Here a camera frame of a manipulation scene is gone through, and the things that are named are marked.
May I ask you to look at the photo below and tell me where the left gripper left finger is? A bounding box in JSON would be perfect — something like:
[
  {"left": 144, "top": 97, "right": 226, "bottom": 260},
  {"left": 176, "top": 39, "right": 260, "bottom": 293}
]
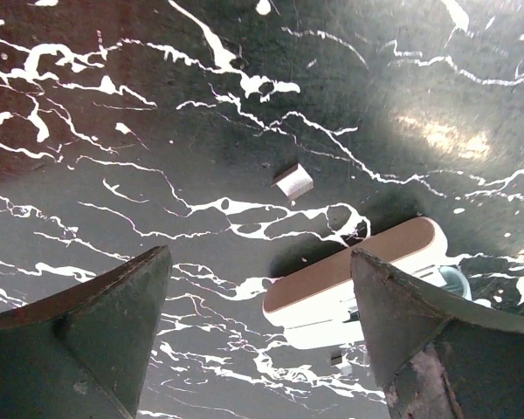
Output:
[{"left": 0, "top": 246, "right": 172, "bottom": 418}]

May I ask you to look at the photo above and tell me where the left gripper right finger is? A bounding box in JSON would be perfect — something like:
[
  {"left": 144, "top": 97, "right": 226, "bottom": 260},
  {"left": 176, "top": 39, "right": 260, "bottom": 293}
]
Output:
[{"left": 351, "top": 250, "right": 524, "bottom": 418}]

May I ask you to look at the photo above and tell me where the light blue stapler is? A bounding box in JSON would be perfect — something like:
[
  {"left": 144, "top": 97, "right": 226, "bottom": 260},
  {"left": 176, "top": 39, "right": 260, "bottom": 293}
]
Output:
[{"left": 263, "top": 216, "right": 472, "bottom": 350}]

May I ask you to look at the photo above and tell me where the small silver staple strip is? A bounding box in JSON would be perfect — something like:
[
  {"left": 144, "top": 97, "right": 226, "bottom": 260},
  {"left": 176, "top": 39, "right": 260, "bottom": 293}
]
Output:
[{"left": 330, "top": 351, "right": 353, "bottom": 375}]

